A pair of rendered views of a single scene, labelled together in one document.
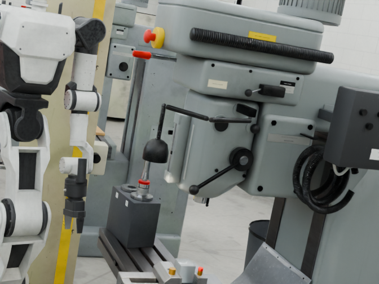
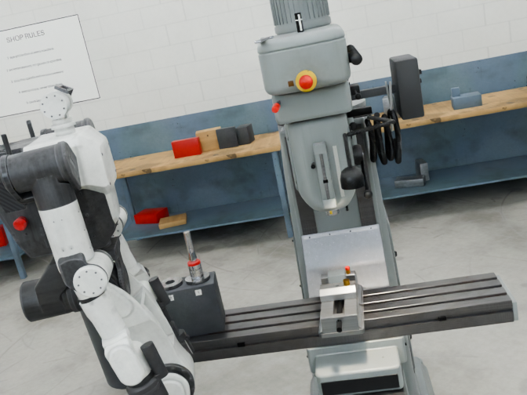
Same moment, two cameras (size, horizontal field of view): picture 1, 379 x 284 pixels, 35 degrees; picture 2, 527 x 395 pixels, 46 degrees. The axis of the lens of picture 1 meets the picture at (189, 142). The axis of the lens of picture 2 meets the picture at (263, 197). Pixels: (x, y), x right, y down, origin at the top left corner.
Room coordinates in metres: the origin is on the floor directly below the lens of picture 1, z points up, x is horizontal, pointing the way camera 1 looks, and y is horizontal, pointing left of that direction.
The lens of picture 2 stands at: (0.90, 1.76, 1.94)
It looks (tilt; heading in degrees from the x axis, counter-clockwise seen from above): 15 degrees down; 303
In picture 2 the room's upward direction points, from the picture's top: 12 degrees counter-clockwise
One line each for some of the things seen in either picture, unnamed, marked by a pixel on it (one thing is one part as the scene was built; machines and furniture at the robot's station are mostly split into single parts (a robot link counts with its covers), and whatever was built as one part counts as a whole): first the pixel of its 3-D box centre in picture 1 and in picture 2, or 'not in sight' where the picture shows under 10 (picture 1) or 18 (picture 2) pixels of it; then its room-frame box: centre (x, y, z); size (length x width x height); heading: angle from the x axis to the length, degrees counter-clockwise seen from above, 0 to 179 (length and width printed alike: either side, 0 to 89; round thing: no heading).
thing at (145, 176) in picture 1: (146, 167); (190, 246); (2.28, 0.15, 1.24); 0.03 x 0.03 x 0.11
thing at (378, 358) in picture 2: not in sight; (355, 341); (1.81, -0.07, 0.79); 0.50 x 0.35 x 0.12; 114
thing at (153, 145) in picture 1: (156, 149); (351, 176); (1.65, 0.09, 1.45); 0.07 x 0.07 x 0.06
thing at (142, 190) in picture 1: (142, 189); (195, 269); (2.28, 0.15, 1.15); 0.05 x 0.05 x 0.05
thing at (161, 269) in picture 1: (167, 274); (338, 291); (1.81, -0.01, 1.02); 0.12 x 0.06 x 0.04; 22
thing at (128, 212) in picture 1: (132, 214); (190, 304); (2.32, 0.17, 1.03); 0.22 x 0.12 x 0.20; 32
